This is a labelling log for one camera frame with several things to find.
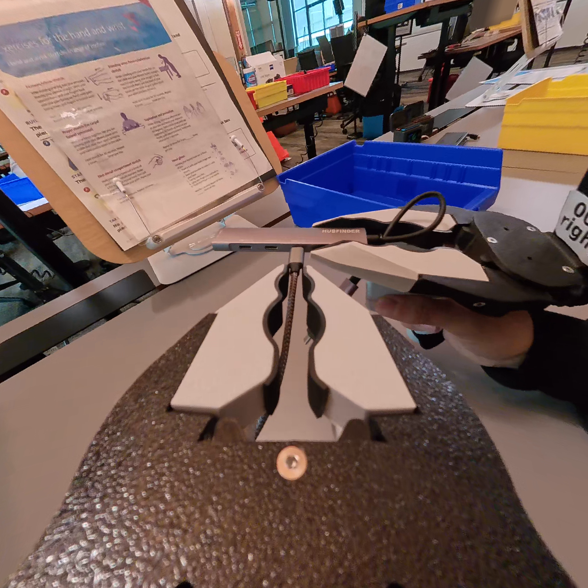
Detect person's right forearm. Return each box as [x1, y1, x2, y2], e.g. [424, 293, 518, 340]
[478, 305, 588, 430]

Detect white printed papers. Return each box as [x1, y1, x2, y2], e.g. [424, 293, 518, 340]
[466, 54, 588, 108]

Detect orange traffic cone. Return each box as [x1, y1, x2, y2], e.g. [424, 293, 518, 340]
[266, 131, 290, 161]

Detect small blue plastic bin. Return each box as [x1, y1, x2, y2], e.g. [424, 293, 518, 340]
[0, 174, 44, 212]

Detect red plastic bin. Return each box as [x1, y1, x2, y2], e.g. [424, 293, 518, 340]
[283, 66, 331, 95]

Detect black office chair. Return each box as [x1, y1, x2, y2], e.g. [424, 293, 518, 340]
[330, 34, 368, 138]

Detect large yellow plastic bin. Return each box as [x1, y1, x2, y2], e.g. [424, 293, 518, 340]
[497, 73, 588, 154]

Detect wood-top desk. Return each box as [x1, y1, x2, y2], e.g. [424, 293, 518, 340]
[255, 80, 345, 159]

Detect white cardboard box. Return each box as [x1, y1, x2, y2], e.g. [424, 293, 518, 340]
[246, 52, 285, 85]

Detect braided grey usb-c cable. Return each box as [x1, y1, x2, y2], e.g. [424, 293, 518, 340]
[255, 247, 367, 432]

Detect small yellow plastic bin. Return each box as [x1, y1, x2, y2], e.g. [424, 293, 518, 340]
[252, 80, 289, 107]

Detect person's right hand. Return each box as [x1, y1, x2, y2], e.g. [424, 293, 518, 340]
[374, 294, 536, 368]

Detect printed instruction sheet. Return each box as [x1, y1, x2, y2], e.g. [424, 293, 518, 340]
[0, 0, 274, 251]

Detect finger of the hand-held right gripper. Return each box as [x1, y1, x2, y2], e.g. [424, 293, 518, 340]
[310, 241, 490, 294]
[312, 206, 461, 235]

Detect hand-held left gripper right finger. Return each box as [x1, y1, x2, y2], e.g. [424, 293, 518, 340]
[301, 264, 418, 443]

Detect wooden document stand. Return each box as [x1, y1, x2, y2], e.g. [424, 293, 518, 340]
[0, 0, 295, 285]

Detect light grey usb hub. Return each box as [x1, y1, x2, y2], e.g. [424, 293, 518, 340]
[212, 192, 447, 252]

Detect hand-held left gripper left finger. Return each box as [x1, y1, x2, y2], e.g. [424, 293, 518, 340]
[170, 263, 295, 443]

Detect grey hanging panel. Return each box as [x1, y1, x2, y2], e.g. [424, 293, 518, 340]
[446, 57, 494, 102]
[345, 34, 389, 97]

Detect black charging dock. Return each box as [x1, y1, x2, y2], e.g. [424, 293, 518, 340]
[393, 101, 435, 143]

